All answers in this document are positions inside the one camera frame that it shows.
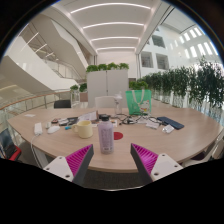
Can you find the white plastic packet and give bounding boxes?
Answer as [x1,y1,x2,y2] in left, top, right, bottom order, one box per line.
[162,124,175,134]

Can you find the white computer mouse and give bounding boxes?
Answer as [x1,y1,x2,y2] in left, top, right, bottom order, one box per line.
[46,125,61,135]

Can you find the purple drink bottle black cap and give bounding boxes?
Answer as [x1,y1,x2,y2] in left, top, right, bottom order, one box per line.
[97,113,115,155]

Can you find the dark blue flat case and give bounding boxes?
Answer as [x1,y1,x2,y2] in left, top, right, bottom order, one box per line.
[156,116,185,131]

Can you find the pale yellow mug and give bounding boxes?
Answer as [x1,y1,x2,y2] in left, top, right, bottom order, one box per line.
[72,120,94,140]

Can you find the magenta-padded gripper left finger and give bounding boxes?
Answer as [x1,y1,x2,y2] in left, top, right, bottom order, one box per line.
[43,143,95,187]

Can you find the row of green hedge plants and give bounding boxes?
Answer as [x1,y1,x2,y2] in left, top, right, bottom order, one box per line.
[129,58,224,111]

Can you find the white power strip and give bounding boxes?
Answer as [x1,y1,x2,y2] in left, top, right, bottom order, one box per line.
[33,122,44,136]

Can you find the tangled black cable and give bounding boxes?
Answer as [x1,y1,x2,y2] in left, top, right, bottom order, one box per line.
[114,113,161,126]

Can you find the clear shaker bottle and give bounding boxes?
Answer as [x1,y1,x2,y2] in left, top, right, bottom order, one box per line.
[113,92,124,116]

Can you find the white printed card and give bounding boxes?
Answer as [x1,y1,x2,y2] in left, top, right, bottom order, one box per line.
[145,120,162,130]

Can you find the white cabinet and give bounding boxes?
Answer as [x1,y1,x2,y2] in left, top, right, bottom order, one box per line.
[86,68,130,108]

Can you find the green tote bag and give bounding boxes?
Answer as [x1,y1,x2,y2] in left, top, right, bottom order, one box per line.
[125,89,153,116]

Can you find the potted plants by railing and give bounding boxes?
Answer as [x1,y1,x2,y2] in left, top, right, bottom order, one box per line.
[69,83,88,103]

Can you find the green plants on cabinet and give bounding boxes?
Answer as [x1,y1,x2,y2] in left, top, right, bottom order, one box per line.
[85,62,130,74]

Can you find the flat round red coaster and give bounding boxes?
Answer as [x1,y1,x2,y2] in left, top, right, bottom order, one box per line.
[113,131,124,141]

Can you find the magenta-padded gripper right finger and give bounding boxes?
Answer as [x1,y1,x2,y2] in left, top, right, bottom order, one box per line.
[130,143,184,185]

